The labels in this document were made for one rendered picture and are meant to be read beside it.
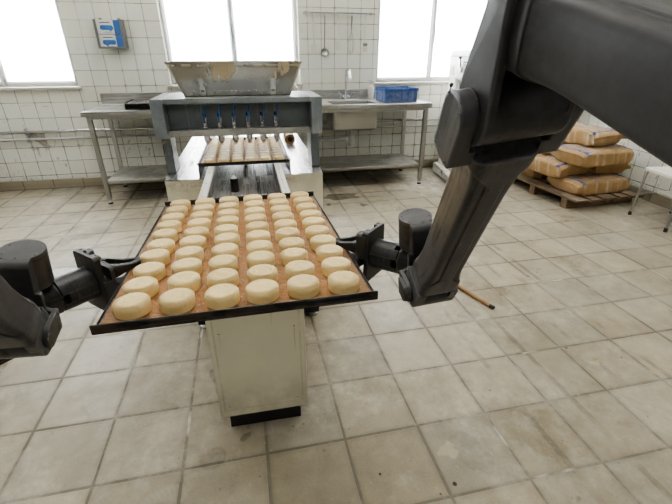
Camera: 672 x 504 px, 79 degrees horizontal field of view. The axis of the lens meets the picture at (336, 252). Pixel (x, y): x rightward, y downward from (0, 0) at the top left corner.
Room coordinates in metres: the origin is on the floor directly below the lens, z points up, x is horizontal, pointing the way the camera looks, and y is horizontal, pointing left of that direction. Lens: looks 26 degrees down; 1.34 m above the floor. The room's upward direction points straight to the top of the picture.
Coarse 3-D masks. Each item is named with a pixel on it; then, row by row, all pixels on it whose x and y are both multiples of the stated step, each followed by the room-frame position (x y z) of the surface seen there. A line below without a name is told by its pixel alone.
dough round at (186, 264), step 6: (186, 258) 0.64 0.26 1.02; (192, 258) 0.63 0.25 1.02; (174, 264) 0.61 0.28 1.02; (180, 264) 0.61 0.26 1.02; (186, 264) 0.61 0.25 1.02; (192, 264) 0.61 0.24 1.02; (198, 264) 0.61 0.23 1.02; (174, 270) 0.59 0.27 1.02; (180, 270) 0.59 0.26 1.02; (186, 270) 0.59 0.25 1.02; (192, 270) 0.60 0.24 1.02; (198, 270) 0.61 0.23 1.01
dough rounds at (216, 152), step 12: (216, 144) 2.15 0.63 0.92; (228, 144) 2.15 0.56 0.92; (240, 144) 2.16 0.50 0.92; (252, 144) 2.15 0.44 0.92; (264, 144) 2.15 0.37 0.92; (276, 144) 2.15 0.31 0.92; (204, 156) 1.96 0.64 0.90; (216, 156) 1.93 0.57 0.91; (228, 156) 1.88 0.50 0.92; (240, 156) 1.88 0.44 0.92; (252, 156) 1.87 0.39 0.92; (264, 156) 1.87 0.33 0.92; (276, 156) 1.87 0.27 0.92
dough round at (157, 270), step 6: (144, 264) 0.61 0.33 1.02; (150, 264) 0.61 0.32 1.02; (156, 264) 0.61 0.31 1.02; (162, 264) 0.61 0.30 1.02; (138, 270) 0.59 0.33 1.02; (144, 270) 0.59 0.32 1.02; (150, 270) 0.59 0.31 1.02; (156, 270) 0.59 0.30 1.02; (162, 270) 0.60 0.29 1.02; (138, 276) 0.58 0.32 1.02; (150, 276) 0.58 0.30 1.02; (156, 276) 0.58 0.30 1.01; (162, 276) 0.59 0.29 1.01
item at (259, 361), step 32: (224, 192) 1.59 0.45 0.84; (256, 192) 1.59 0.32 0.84; (224, 320) 1.13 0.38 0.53; (256, 320) 1.15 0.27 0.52; (288, 320) 1.17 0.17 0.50; (224, 352) 1.13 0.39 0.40; (256, 352) 1.15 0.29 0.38; (288, 352) 1.17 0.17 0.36; (224, 384) 1.12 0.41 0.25; (256, 384) 1.15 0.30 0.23; (288, 384) 1.17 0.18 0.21; (224, 416) 1.12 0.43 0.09; (256, 416) 1.17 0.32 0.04; (288, 416) 1.20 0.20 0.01
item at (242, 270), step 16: (192, 208) 1.00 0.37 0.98; (240, 208) 0.99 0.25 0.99; (240, 224) 0.87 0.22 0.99; (272, 224) 0.86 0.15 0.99; (208, 240) 0.77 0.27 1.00; (240, 240) 0.77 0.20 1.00; (272, 240) 0.76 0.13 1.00; (304, 240) 0.76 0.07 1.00; (208, 256) 0.69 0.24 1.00; (240, 256) 0.68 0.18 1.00; (208, 272) 0.62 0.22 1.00; (240, 272) 0.62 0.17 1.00; (320, 272) 0.61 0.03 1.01; (160, 288) 0.56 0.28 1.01; (240, 288) 0.56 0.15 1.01; (320, 288) 0.55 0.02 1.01; (368, 288) 0.55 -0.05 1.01; (240, 304) 0.51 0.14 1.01; (112, 320) 0.47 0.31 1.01
